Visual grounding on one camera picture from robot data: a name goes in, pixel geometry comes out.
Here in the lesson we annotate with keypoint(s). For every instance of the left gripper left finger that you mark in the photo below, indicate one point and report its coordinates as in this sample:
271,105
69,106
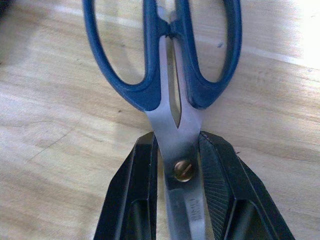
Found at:
130,200

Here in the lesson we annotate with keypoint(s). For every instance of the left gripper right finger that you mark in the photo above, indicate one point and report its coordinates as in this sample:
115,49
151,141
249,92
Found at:
237,200

